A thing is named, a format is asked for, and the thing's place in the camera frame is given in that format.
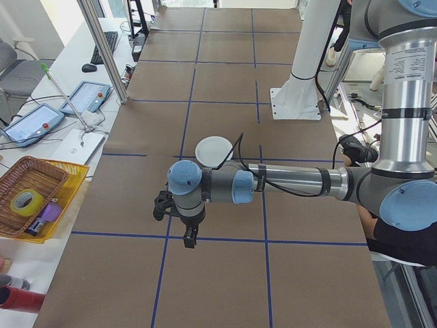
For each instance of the white plate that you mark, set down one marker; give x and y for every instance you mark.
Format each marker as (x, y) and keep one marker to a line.
(213, 148)

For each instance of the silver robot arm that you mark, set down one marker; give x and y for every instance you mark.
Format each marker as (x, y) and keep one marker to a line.
(290, 179)

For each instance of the bare person forearm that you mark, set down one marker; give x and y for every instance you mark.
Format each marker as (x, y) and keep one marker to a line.
(367, 223)

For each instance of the yellow plastic basket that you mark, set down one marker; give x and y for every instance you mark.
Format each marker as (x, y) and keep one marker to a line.
(76, 174)

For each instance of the purple box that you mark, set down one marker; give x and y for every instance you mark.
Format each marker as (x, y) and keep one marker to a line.
(51, 212)

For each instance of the silver laptop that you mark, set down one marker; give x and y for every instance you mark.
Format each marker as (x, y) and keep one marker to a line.
(71, 147)

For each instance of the black labelled battery pack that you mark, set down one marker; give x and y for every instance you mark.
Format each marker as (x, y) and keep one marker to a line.
(34, 227)

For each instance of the yellow tape roll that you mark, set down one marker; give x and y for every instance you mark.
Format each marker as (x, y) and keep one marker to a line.
(37, 205)

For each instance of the blue teach pendant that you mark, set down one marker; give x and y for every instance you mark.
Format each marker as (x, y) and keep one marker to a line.
(32, 124)
(85, 97)

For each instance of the brown wicker basket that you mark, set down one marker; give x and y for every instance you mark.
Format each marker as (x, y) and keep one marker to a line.
(34, 176)

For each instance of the red cylinder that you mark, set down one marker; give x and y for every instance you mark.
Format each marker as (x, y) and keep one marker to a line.
(20, 299)

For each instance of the grey roll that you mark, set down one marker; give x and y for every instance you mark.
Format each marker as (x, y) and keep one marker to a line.
(13, 282)

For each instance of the metal rod with green tip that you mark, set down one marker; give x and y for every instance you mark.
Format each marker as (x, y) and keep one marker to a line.
(65, 95)

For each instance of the black power adapter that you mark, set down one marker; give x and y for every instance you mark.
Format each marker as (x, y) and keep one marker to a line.
(138, 48)

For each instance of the black computer mouse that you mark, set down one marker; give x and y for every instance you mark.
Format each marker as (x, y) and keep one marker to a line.
(89, 67)

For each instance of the black keyboard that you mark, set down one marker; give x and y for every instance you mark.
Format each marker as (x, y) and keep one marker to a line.
(106, 46)

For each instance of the person in black shirt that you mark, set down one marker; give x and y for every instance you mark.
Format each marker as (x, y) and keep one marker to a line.
(403, 246)

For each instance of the white sneaker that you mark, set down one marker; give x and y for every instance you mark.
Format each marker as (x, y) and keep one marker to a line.
(375, 82)
(331, 58)

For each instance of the grey office chair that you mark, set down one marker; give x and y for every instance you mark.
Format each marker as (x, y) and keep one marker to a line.
(20, 73)

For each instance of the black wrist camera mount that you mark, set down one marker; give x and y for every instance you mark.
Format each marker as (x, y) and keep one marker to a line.
(162, 205)

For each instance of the aluminium profile post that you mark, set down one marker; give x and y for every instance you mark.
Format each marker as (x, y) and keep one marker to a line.
(109, 61)

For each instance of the white pedestal with base plate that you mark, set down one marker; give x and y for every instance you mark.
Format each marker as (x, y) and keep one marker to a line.
(307, 51)

